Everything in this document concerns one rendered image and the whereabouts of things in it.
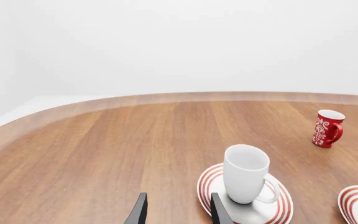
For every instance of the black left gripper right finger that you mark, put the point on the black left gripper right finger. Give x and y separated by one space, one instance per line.
219 211

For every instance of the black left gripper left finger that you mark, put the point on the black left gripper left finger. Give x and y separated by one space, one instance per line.
139 210

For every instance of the plain white mug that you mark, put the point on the plain white mug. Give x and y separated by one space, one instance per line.
244 173

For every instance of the red mug with white pattern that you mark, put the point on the red mug with white pattern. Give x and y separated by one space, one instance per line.
325 130

